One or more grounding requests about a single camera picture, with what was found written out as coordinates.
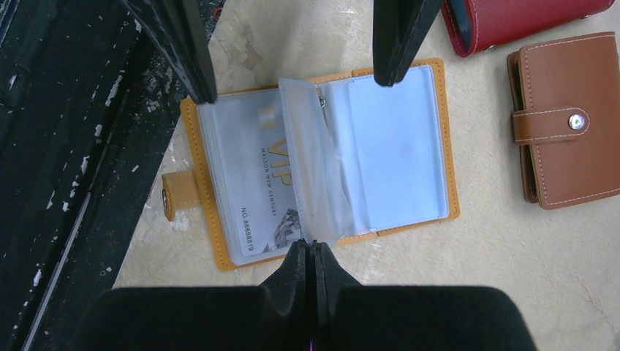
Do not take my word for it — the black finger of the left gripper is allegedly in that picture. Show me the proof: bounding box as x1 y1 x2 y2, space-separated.
372 0 444 87
123 0 218 104

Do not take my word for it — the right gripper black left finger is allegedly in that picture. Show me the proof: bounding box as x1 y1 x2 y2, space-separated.
72 240 310 350

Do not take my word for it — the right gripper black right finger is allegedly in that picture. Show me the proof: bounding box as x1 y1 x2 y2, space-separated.
309 242 537 350

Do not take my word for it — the white VIP credit card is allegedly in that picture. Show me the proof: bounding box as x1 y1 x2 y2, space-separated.
214 102 301 260

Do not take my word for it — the light blue credit card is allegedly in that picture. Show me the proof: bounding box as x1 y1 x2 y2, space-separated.
329 65 449 235

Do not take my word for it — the orange card holder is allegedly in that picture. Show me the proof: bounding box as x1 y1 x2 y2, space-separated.
162 58 460 271

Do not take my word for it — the dark red card holder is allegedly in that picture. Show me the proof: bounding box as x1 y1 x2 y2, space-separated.
441 0 614 58

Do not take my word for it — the brown leather card holder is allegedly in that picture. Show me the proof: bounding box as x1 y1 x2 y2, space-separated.
507 31 619 210

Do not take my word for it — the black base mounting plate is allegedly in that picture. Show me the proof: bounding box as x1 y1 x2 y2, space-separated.
1 1 223 350

